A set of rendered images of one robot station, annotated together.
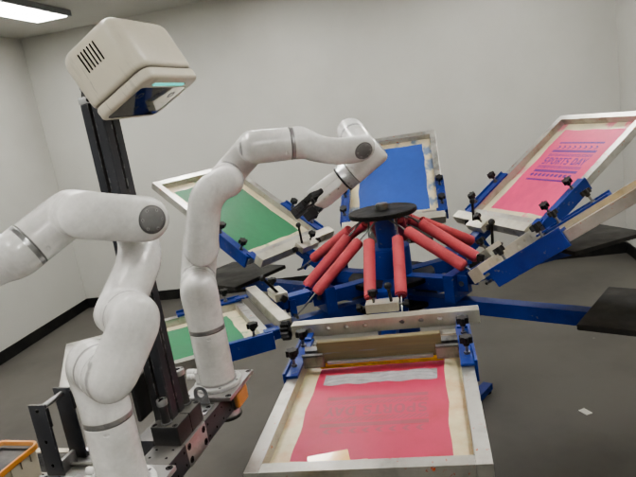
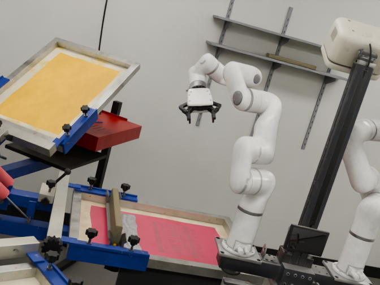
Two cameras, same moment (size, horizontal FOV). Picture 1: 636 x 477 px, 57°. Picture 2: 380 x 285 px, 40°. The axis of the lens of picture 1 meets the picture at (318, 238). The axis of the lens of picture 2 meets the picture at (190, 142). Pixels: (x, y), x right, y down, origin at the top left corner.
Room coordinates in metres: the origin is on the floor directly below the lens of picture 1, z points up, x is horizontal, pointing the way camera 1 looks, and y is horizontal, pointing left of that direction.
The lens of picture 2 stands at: (2.50, 1.82, 1.89)
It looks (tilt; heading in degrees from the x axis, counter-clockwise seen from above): 13 degrees down; 244
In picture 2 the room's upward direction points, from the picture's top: 16 degrees clockwise
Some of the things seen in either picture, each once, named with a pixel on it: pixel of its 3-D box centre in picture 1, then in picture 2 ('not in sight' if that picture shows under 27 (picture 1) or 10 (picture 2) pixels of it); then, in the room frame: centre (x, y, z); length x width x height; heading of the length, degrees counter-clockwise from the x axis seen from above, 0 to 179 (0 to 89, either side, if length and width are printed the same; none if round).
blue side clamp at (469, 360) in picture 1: (466, 350); (105, 198); (1.78, -0.42, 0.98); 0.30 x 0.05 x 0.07; 168
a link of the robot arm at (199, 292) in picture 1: (201, 299); (254, 190); (1.49, 0.33, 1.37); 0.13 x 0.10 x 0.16; 10
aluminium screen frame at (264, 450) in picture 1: (376, 393); (160, 233); (1.60, -0.10, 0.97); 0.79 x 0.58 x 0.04; 168
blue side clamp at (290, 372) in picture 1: (300, 362); (108, 254); (1.89, 0.13, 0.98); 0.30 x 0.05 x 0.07; 168
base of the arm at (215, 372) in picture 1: (207, 356); (244, 231); (1.48, 0.34, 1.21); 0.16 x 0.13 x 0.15; 73
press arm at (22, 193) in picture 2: not in sight; (31, 199); (2.15, -0.21, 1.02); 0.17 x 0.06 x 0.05; 168
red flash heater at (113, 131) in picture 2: not in sight; (89, 126); (1.69, -1.37, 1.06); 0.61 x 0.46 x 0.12; 48
